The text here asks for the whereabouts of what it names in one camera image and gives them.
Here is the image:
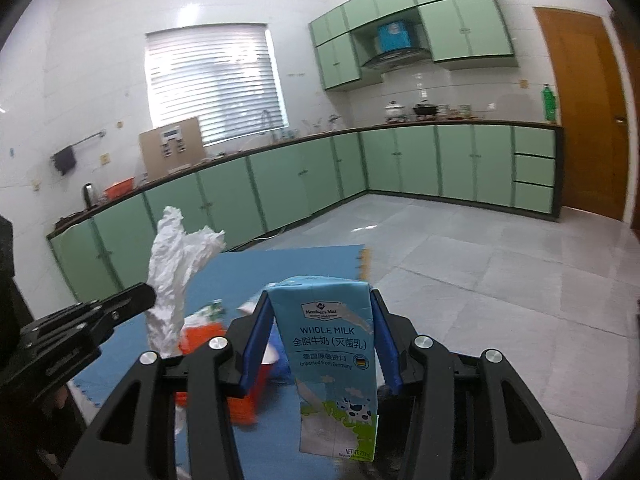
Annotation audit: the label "blue foam floor mat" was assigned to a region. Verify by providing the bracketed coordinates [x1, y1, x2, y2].
[73, 245, 363, 479]

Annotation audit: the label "brown cardboard box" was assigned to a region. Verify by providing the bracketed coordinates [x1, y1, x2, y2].
[139, 117, 206, 181]

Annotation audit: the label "white window blinds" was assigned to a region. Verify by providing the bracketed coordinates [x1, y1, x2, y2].
[144, 23, 288, 146]

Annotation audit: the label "red paper cup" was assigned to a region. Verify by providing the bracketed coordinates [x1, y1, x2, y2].
[178, 322, 280, 427]

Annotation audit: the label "white cooking pot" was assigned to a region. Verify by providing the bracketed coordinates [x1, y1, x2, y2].
[385, 101, 407, 122]

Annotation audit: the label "dark towel on rail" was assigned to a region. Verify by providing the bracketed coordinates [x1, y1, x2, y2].
[51, 145, 77, 176]

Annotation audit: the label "metal towel rail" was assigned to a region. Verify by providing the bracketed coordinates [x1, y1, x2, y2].
[50, 129, 106, 162]

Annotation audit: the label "chrome sink faucet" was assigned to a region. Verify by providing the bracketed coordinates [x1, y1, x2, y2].
[260, 110, 276, 143]

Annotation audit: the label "green upper wall cabinets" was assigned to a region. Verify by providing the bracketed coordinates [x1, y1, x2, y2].
[309, 0, 518, 91]

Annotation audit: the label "green lower kitchen cabinets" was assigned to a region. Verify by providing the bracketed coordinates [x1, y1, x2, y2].
[48, 122, 564, 301]

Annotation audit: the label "orange plastic basin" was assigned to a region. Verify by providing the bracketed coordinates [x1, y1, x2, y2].
[104, 177, 134, 200]

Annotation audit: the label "blue whole milk carton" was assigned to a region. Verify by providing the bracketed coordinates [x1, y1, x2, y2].
[266, 276, 378, 462]

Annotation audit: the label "range hood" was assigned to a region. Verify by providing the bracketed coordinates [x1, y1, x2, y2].
[362, 48, 432, 73]

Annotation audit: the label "blue box above hood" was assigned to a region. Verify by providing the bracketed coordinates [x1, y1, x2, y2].
[378, 21, 412, 53]

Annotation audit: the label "black electric kettle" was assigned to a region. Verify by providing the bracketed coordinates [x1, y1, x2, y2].
[82, 183, 99, 210]

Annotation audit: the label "brown wooden door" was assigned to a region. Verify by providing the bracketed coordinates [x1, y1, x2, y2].
[535, 8, 629, 220]

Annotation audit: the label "black wok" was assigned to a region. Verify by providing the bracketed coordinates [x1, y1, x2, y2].
[412, 102, 438, 122]

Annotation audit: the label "green white paper carton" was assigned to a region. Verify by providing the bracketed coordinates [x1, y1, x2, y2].
[183, 299, 224, 330]

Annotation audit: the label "green plastic bottle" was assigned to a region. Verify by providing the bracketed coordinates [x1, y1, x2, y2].
[541, 84, 558, 124]

